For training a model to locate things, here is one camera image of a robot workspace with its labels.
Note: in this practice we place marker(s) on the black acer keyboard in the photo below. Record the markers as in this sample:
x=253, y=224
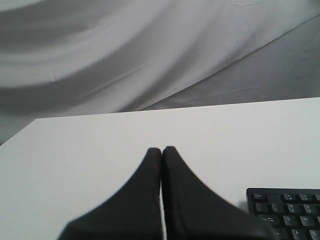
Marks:
x=294, y=213

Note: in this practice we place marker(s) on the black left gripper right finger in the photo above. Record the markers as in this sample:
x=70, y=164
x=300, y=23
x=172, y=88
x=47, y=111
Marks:
x=192, y=211

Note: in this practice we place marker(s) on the grey backdrop cloth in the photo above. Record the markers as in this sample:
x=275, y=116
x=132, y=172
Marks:
x=63, y=58

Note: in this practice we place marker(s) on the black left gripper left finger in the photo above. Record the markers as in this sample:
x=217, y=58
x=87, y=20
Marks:
x=132, y=213

